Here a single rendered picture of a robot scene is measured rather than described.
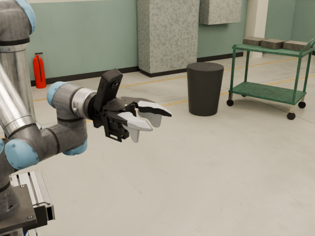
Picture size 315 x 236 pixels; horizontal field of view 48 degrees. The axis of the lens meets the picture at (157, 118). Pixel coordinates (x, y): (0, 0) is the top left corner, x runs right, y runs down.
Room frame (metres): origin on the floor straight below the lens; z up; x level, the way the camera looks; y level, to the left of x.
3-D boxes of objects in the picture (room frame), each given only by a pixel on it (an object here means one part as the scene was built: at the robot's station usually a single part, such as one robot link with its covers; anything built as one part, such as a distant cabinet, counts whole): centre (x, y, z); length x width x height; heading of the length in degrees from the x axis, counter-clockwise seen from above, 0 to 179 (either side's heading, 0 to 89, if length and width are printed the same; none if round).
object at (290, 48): (4.61, -1.52, 0.50); 0.98 x 0.55 x 1.01; 55
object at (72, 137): (0.87, 0.24, 1.34); 0.11 x 0.08 x 0.11; 142
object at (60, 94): (0.89, 0.23, 1.43); 0.11 x 0.08 x 0.09; 52
